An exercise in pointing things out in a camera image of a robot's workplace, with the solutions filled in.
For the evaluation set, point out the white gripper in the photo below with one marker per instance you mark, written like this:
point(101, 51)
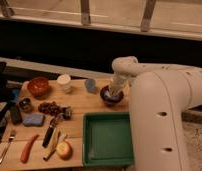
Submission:
point(117, 83)

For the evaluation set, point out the purple bowl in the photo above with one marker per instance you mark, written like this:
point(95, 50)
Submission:
point(104, 92)

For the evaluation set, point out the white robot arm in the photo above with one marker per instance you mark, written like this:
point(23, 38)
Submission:
point(159, 93)

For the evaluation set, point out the red bowl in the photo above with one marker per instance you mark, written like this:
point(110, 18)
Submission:
point(38, 86)

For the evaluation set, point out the white cup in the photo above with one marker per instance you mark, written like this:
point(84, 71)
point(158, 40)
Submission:
point(64, 82)

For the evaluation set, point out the green tray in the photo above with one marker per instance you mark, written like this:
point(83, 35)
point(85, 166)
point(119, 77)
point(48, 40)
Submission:
point(107, 139)

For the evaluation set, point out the bunch of dark grapes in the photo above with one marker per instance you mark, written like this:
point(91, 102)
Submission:
point(53, 109)

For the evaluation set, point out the red yellow apple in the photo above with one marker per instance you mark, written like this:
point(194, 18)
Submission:
point(64, 150)

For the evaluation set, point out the yellow banana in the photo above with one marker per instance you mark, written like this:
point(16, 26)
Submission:
point(52, 145)

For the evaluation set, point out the blue sponge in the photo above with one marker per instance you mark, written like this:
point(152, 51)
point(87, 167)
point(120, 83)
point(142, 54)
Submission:
point(33, 120)

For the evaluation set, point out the small dark metal cup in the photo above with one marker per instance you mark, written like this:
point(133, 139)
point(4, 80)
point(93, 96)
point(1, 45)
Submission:
point(26, 105)

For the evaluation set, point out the orange carrot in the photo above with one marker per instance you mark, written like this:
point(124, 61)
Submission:
point(26, 151)

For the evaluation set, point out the silver fork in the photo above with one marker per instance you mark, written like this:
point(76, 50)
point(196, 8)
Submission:
point(10, 139)

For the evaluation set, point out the black handled knife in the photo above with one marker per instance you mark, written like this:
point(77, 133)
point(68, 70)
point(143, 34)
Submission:
point(52, 125)

